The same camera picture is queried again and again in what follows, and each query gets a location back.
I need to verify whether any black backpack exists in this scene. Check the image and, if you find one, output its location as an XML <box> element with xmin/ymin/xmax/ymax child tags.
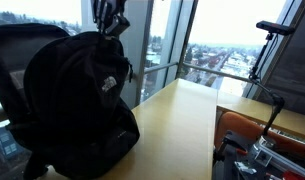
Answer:
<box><xmin>0</xmin><ymin>22</ymin><xmax>142</xmax><ymax>180</ymax></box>

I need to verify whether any orange office chair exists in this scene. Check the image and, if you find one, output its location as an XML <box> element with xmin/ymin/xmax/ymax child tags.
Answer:
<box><xmin>213</xmin><ymin>111</ymin><xmax>305</xmax><ymax>160</ymax></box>

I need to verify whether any red tool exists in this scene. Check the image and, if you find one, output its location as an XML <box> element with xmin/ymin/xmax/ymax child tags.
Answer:
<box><xmin>281</xmin><ymin>170</ymin><xmax>305</xmax><ymax>180</ymax></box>

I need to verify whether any grey window frame post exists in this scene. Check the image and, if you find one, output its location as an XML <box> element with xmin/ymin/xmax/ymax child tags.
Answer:
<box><xmin>175</xmin><ymin>0</ymin><xmax>199</xmax><ymax>80</ymax></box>

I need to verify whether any black camera stand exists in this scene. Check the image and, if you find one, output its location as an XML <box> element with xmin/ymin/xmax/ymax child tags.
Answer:
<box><xmin>248</xmin><ymin>31</ymin><xmax>286</xmax><ymax>138</ymax></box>

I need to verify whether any black stereo camera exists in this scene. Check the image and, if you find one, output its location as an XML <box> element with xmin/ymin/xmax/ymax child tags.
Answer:
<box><xmin>255</xmin><ymin>20</ymin><xmax>296</xmax><ymax>37</ymax></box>

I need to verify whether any black clamp red handle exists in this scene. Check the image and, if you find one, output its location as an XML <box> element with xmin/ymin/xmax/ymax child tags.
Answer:
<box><xmin>213</xmin><ymin>129</ymin><xmax>250</xmax><ymax>164</ymax></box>

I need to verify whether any aluminium extrusion rail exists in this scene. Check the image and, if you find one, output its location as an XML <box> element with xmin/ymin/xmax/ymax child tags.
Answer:
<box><xmin>248</xmin><ymin>135</ymin><xmax>305</xmax><ymax>180</ymax></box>

